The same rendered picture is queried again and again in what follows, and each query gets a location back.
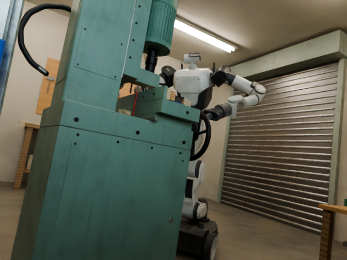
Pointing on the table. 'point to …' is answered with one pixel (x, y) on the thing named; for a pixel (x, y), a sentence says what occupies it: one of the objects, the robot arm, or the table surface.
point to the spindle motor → (161, 26)
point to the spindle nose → (151, 59)
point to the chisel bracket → (147, 79)
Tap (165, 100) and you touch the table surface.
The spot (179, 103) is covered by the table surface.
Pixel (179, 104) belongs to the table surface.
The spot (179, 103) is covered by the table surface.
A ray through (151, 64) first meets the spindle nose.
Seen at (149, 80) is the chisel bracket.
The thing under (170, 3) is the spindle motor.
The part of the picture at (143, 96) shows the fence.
